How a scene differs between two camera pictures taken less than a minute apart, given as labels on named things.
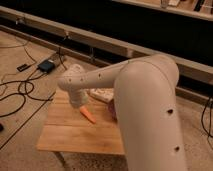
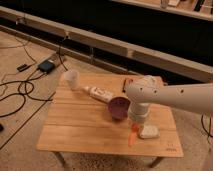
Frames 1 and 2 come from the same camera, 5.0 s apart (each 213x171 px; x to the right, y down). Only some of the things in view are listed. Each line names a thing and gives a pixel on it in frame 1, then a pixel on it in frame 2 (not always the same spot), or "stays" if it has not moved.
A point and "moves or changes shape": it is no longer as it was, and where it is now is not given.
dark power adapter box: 46,66 stays
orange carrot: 89,115 moves or changes shape
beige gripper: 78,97 to 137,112
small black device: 22,67 stays
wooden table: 66,128 stays
